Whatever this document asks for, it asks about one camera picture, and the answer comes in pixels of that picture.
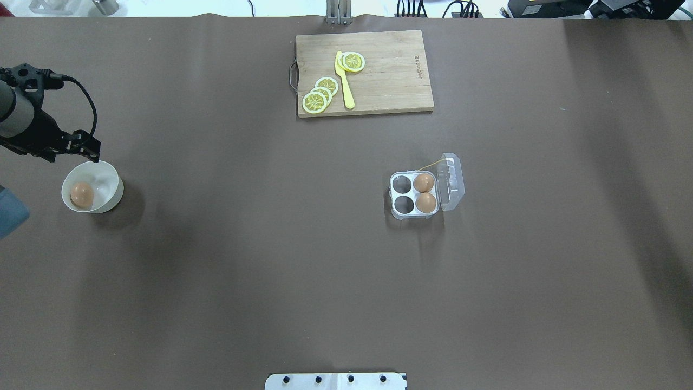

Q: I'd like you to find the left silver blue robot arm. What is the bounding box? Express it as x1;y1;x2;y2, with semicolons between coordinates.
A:
1;77;101;163

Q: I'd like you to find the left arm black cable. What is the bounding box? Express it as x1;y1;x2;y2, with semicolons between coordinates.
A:
61;75;98;142

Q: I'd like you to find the clear plastic egg box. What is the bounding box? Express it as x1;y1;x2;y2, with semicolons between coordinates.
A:
388;153;466;220

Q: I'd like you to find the yellow plastic knife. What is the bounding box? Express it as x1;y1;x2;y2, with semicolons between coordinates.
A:
334;51;356;109

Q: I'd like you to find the brown egg in box front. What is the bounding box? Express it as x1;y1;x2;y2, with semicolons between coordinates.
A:
416;192;437;214

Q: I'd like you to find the lemon slice outer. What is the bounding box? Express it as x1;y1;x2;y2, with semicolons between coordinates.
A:
302;92;329;114

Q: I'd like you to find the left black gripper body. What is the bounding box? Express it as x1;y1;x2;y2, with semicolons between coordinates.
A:
1;110;69;163

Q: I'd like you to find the lemon slice middle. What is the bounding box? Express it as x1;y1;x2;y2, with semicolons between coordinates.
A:
311;86;334;105

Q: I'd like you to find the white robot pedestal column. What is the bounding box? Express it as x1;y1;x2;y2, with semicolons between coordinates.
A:
264;372;408;389

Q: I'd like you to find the lemon slice near handle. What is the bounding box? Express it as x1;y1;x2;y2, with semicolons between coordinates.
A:
339;51;365;73

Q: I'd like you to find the white ceramic bowl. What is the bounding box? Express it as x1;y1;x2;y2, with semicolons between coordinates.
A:
60;160;125;214

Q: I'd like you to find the aluminium frame post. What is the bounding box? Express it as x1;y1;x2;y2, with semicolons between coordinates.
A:
325;0;353;25

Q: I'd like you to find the wooden cutting board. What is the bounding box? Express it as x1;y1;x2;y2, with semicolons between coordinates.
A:
296;30;435;118

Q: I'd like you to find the brown egg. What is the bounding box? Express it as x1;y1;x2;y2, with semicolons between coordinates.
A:
413;172;436;193
416;192;437;214
69;181;95;210

